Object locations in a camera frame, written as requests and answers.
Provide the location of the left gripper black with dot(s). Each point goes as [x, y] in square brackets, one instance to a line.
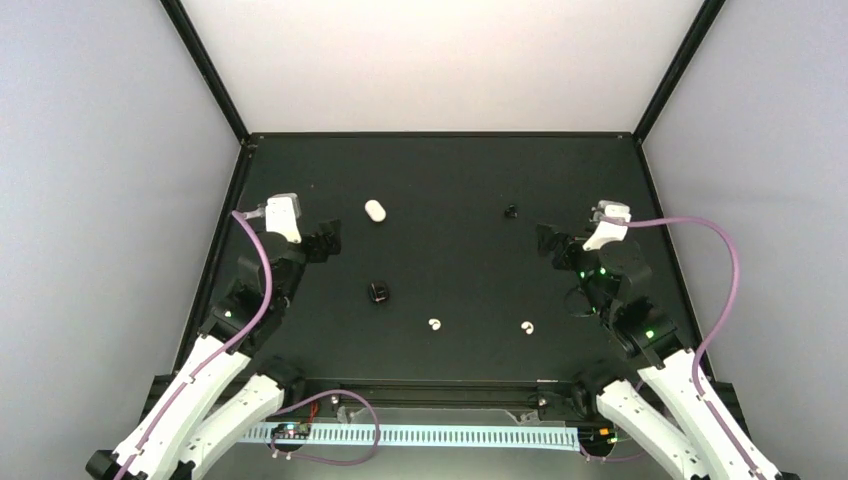
[317, 252]

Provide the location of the light blue cable duct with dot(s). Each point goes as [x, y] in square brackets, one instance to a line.
[557, 438]

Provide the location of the white earbud charging case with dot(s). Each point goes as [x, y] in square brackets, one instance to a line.
[375, 211]

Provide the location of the black earbud case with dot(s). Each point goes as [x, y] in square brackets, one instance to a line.
[378, 292]

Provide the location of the black frame post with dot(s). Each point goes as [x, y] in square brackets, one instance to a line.
[694, 36]
[181, 21]

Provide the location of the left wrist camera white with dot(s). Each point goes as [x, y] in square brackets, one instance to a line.
[282, 212]

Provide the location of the black frame post left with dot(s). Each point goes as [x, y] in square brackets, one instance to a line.
[181, 21]

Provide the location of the black frame post right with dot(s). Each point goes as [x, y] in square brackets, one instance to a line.
[694, 36]

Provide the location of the small black earbud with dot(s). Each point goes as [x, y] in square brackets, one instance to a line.
[511, 212]

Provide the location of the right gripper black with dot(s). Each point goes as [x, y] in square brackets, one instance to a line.
[546, 242]

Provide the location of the black aluminium rail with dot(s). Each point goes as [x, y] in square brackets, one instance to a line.
[551, 400]

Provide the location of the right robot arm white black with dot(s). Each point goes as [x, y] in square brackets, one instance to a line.
[696, 437]

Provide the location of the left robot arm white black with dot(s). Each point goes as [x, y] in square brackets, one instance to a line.
[186, 431]

